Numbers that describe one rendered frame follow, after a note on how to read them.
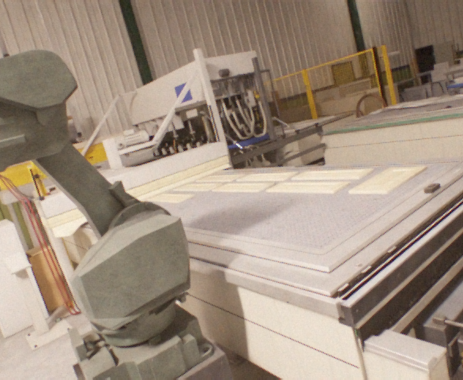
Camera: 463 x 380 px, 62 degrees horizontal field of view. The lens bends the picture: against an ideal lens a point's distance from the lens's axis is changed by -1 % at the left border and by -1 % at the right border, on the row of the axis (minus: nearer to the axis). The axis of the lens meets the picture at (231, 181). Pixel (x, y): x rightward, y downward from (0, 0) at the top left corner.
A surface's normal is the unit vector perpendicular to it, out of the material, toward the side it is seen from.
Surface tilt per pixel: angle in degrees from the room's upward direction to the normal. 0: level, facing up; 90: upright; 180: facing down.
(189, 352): 90
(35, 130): 90
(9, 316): 90
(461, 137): 90
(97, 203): 81
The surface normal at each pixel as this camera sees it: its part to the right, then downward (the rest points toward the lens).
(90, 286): 0.34, 0.08
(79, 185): 0.48, -0.13
